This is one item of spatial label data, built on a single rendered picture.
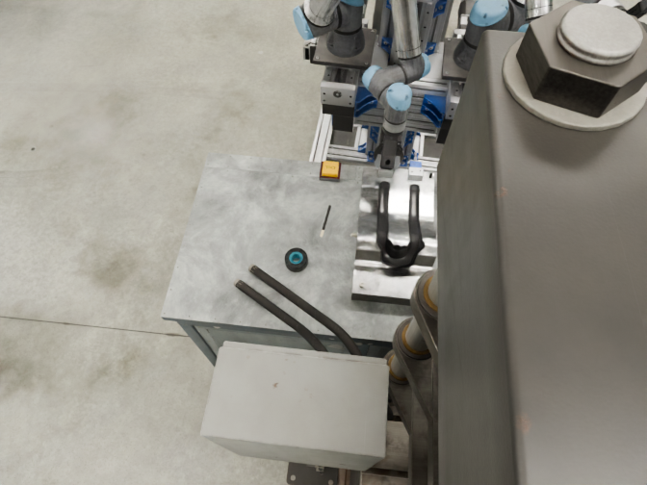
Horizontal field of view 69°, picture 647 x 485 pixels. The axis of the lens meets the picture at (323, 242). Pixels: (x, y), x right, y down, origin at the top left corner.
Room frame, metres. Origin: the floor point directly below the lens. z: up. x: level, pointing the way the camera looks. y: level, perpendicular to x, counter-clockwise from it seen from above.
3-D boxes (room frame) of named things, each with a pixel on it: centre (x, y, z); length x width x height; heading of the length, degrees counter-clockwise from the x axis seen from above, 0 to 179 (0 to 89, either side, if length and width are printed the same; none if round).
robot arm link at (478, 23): (1.49, -0.58, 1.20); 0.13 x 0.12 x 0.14; 106
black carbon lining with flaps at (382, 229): (0.84, -0.26, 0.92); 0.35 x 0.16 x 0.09; 173
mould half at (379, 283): (0.82, -0.25, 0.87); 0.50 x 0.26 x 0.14; 173
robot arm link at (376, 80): (1.17, -0.19, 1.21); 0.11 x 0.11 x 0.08; 31
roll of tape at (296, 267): (0.73, 0.09, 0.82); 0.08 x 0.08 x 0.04
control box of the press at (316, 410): (0.15, 0.04, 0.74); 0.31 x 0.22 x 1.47; 83
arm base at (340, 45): (1.57, -0.09, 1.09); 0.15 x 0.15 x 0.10
